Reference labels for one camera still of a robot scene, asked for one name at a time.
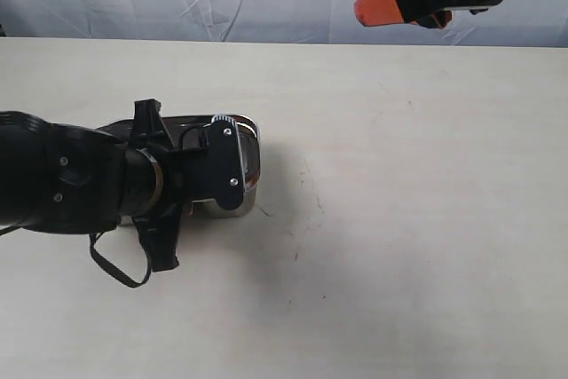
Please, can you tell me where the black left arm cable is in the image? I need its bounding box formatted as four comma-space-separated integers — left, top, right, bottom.
88, 123, 209, 289

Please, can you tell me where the stainless steel lunch box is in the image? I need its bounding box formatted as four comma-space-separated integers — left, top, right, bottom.
106, 114, 261, 223

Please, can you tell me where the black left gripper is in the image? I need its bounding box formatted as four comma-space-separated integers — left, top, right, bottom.
130, 99, 210, 272

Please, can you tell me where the blue-grey backdrop curtain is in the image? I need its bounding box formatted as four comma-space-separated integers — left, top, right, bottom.
1, 0, 567, 47

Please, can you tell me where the dark transparent lunch box lid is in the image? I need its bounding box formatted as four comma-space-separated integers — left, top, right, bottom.
99, 114, 261, 192

